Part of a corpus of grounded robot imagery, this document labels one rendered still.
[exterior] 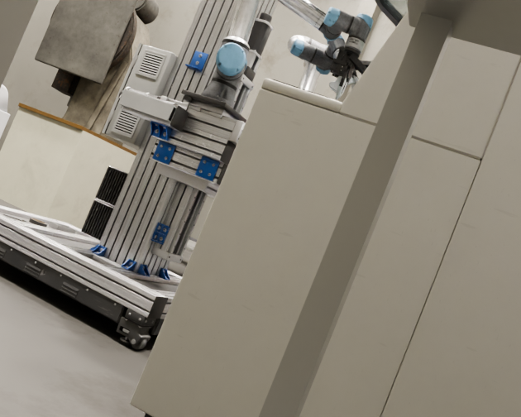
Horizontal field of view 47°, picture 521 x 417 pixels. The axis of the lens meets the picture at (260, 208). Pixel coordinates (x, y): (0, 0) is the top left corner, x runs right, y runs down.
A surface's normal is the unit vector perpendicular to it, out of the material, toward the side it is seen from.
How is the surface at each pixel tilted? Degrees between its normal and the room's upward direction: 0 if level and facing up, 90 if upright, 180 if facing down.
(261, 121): 90
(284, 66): 90
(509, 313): 90
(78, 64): 90
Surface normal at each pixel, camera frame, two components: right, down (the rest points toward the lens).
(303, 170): -0.26, -0.15
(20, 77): 0.85, 0.33
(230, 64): 0.03, 0.09
